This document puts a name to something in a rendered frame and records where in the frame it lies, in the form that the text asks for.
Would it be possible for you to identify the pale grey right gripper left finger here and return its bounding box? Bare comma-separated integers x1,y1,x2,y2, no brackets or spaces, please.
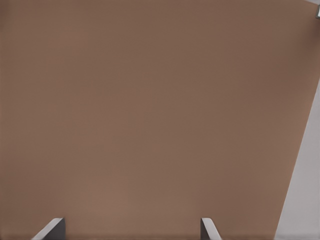
31,217,66,240

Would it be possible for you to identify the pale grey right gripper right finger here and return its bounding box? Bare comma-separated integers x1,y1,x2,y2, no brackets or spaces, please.
201,217,223,240

